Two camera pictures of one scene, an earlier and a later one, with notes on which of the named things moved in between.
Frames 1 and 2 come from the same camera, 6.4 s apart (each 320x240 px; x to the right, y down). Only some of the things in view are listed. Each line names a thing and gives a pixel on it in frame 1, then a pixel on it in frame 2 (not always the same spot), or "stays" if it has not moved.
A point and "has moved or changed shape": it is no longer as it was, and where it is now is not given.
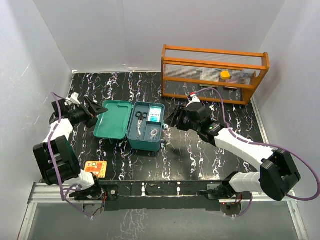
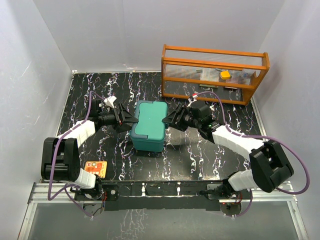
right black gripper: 173,121 stays
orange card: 99,167 stays
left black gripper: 93,110 -> 126,117
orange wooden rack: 217,75 stays
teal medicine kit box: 142,123 has moved or changed shape
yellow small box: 225,75 stays
